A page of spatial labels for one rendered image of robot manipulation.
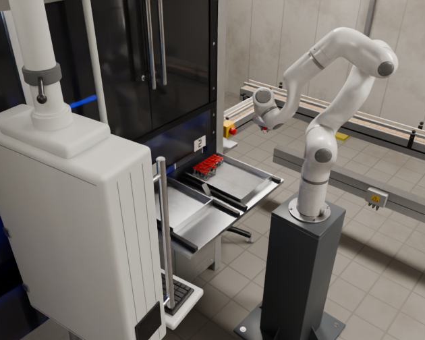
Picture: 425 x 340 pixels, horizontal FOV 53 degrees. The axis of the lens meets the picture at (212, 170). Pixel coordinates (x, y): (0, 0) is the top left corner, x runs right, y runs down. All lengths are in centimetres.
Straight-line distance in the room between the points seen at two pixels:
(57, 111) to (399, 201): 219
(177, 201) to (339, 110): 82
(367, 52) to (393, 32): 262
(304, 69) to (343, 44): 16
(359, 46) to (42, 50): 105
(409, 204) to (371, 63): 139
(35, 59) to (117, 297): 64
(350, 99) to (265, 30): 325
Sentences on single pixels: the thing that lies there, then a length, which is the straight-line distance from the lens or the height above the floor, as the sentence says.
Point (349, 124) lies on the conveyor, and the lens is 270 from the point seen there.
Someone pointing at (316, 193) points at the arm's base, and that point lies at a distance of 189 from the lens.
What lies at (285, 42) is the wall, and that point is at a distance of 476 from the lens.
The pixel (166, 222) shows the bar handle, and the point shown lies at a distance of 127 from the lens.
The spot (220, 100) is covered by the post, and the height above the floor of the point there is 120.
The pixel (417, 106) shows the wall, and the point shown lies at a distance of 431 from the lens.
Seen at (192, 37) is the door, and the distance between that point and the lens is 193.
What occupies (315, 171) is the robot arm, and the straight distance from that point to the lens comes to 181.
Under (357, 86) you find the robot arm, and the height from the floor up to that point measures 148.
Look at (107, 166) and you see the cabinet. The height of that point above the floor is 155.
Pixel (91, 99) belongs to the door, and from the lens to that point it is 162.
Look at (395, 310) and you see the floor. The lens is 288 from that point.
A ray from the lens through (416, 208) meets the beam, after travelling 282.
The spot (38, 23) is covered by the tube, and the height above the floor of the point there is 184.
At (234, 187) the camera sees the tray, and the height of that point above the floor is 88.
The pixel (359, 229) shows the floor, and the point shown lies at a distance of 336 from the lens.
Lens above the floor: 208
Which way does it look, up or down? 33 degrees down
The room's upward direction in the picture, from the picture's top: straight up
